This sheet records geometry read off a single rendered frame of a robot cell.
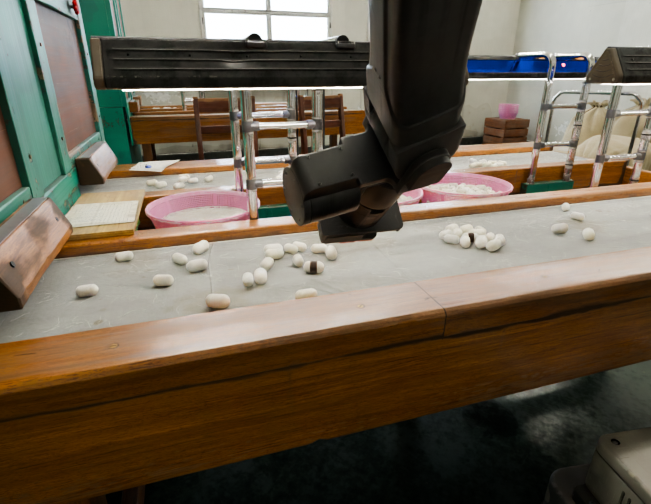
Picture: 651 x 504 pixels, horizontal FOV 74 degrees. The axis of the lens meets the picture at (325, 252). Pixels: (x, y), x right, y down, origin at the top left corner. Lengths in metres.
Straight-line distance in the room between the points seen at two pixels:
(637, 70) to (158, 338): 1.04
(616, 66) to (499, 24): 6.37
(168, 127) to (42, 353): 2.92
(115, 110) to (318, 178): 3.06
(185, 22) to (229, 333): 5.34
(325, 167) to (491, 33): 7.03
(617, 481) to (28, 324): 0.95
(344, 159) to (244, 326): 0.27
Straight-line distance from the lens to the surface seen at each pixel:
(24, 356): 0.61
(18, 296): 0.65
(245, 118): 0.93
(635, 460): 0.94
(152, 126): 3.44
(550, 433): 1.66
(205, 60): 0.74
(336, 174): 0.38
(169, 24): 5.77
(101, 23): 3.40
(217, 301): 0.66
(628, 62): 1.16
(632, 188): 1.48
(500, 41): 7.49
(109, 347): 0.58
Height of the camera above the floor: 1.07
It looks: 23 degrees down
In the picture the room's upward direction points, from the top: straight up
